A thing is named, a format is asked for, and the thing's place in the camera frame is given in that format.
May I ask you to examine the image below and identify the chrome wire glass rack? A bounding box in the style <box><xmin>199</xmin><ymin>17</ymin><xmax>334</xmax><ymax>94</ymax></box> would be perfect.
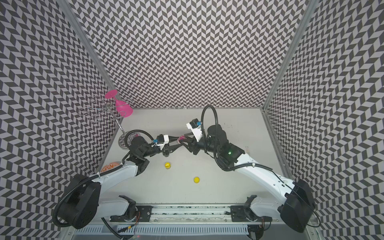
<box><xmin>77</xmin><ymin>97</ymin><xmax>140</xmax><ymax>151</ymax></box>

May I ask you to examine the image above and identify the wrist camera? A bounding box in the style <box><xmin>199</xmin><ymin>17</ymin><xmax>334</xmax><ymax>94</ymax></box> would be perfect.
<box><xmin>186</xmin><ymin>119</ymin><xmax>203</xmax><ymax>142</ymax></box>
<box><xmin>153</xmin><ymin>135</ymin><xmax>170</xmax><ymax>151</ymax></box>

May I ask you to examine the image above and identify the pink plastic wine glass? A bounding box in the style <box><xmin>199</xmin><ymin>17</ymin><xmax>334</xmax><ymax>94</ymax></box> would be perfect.
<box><xmin>105</xmin><ymin>90</ymin><xmax>133</xmax><ymax>118</ymax></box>

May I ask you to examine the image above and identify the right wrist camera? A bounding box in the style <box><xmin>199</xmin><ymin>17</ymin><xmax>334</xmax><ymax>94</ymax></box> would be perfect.
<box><xmin>186</xmin><ymin>119</ymin><xmax>203</xmax><ymax>142</ymax></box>

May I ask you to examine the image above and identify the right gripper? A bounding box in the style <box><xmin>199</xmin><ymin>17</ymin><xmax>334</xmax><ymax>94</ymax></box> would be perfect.
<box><xmin>179</xmin><ymin>132</ymin><xmax>220</xmax><ymax>156</ymax></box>

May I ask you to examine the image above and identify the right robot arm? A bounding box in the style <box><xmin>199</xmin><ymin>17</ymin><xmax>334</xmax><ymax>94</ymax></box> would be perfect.
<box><xmin>180</xmin><ymin>105</ymin><xmax>317</xmax><ymax>233</ymax></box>

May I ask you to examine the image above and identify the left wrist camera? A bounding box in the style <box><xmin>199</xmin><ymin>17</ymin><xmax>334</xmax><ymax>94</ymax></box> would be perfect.
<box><xmin>153</xmin><ymin>135</ymin><xmax>170</xmax><ymax>151</ymax></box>

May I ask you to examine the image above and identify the orange patterned plate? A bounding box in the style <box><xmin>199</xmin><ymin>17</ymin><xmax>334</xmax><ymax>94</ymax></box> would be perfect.
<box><xmin>100</xmin><ymin>162</ymin><xmax>121</xmax><ymax>173</ymax></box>

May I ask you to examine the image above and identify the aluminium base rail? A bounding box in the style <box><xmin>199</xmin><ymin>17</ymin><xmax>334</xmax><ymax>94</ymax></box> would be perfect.
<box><xmin>92</xmin><ymin>203</ymin><xmax>294</xmax><ymax>224</ymax></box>

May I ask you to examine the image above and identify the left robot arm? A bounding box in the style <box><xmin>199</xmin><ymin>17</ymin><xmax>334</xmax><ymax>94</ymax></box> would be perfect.
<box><xmin>52</xmin><ymin>130</ymin><xmax>180</xmax><ymax>229</ymax></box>

